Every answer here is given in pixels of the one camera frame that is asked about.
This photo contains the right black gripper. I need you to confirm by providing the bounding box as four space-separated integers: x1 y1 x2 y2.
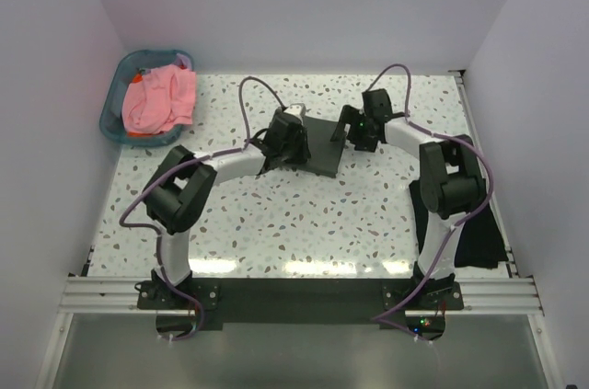
330 106 376 154

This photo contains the dark green t-shirt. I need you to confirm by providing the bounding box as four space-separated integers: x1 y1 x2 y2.
299 117 345 178

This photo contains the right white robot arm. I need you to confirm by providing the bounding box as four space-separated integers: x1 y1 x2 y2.
331 89 488 309

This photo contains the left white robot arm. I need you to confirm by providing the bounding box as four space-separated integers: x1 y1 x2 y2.
144 104 310 308

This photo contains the pink t-shirt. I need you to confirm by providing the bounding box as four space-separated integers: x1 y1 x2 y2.
122 64 197 135

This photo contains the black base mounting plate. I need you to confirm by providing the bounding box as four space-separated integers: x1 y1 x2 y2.
136 276 465 333

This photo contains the teal laundry basket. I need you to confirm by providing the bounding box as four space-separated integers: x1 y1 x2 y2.
98 49 194 148

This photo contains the black folded t-shirt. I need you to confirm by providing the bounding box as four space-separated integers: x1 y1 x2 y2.
409 179 508 269

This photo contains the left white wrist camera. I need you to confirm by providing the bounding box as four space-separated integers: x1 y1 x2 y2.
283 103 306 120

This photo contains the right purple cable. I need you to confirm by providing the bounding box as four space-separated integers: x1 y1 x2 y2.
370 63 496 333

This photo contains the purple cable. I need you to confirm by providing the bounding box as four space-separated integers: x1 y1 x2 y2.
370 63 496 333
120 75 289 342

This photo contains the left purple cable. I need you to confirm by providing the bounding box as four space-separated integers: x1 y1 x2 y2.
120 75 289 342

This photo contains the aluminium frame rail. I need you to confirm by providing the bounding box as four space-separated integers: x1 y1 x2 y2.
60 277 544 315

